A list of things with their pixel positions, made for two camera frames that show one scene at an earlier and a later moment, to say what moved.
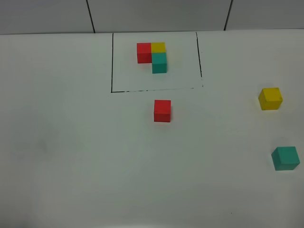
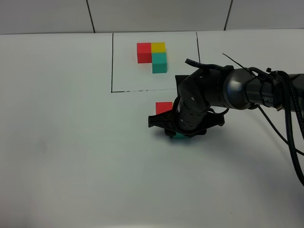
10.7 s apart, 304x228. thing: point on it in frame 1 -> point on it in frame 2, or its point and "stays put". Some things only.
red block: x=162 y=110 stays put
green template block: x=159 y=62 stays put
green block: x=285 y=158 -> x=178 y=136
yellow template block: x=158 y=47 stays put
